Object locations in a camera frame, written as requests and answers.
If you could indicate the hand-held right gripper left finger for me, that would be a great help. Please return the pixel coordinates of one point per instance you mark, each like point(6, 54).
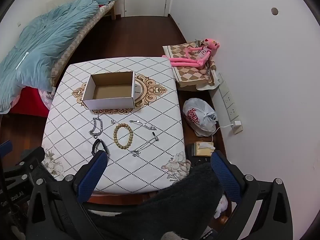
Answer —
point(91, 177)

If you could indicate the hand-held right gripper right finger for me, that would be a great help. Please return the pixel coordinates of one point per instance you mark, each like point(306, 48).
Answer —
point(225, 176)

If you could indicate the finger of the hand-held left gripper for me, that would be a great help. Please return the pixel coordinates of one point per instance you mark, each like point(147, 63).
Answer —
point(7, 145)

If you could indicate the black watch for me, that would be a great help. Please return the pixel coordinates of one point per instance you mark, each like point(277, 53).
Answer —
point(94, 146)

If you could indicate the cardboard box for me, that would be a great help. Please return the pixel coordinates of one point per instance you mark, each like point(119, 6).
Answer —
point(110, 93)

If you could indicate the white fluffy cloth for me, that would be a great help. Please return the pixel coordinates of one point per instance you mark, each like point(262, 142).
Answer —
point(222, 205)

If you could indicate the yellow tissue box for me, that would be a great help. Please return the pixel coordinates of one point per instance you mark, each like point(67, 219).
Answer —
point(203, 150)

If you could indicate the red bed sheet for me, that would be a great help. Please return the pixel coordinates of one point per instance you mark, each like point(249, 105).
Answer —
point(30, 102)

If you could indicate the white charger plug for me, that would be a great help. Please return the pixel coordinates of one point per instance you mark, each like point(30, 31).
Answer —
point(237, 127)

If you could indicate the white plastic bag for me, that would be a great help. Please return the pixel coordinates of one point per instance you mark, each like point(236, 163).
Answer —
point(197, 115)

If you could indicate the dark fuzzy clothing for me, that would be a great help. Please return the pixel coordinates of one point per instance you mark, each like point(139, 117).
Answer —
point(162, 205)

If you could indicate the brown checkered mat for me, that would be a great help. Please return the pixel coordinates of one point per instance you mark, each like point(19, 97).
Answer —
point(187, 76)

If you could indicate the light blue duvet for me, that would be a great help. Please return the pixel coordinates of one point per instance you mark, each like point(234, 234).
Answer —
point(45, 40)

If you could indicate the pink plush toy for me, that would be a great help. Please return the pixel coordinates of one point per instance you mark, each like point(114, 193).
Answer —
point(202, 55)

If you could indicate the bed with patterned mattress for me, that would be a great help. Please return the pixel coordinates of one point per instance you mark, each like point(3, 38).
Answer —
point(75, 42)

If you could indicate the round wall cap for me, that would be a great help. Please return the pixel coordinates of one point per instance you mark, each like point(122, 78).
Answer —
point(274, 11)

